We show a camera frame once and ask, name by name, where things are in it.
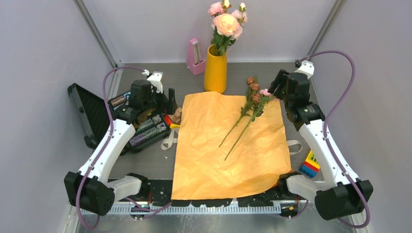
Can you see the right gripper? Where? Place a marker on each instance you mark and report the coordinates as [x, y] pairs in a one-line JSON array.
[[278, 80]]

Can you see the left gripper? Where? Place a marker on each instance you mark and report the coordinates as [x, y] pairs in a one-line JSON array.
[[170, 106]]

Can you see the pink bud flower stem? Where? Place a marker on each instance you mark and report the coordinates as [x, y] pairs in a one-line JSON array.
[[256, 112]]

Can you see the cream ribbon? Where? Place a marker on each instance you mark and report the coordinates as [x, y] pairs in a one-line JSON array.
[[172, 139]]

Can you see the orange yellow wrapping paper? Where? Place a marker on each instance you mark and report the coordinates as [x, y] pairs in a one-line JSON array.
[[254, 165]]

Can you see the brown dried flower stem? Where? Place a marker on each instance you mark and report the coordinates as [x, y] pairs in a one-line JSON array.
[[253, 97]]

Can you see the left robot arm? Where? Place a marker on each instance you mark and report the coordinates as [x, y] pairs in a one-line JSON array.
[[129, 122]]

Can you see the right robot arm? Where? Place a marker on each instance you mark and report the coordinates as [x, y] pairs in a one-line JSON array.
[[343, 193]]

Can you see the yellow vase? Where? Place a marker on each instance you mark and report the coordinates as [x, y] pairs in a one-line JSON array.
[[215, 77]]

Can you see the wooden blocks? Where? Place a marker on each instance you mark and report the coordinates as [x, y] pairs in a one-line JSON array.
[[176, 117]]

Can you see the red block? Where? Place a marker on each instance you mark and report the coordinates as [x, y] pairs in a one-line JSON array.
[[167, 120]]

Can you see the pink metronome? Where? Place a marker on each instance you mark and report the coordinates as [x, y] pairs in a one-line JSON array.
[[195, 61]]

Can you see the black open case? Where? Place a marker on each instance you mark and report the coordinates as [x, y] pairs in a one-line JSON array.
[[95, 122]]

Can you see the colourful toy brick stack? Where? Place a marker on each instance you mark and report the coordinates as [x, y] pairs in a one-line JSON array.
[[310, 166]]

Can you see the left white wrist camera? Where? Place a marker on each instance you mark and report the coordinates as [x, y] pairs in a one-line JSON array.
[[155, 79]]

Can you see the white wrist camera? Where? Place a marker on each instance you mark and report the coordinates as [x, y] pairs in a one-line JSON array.
[[307, 68], [155, 79]]

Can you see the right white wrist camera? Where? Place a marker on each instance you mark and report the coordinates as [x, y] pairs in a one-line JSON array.
[[307, 68]]

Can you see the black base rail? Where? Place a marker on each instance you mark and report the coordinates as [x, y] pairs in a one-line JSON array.
[[159, 193]]

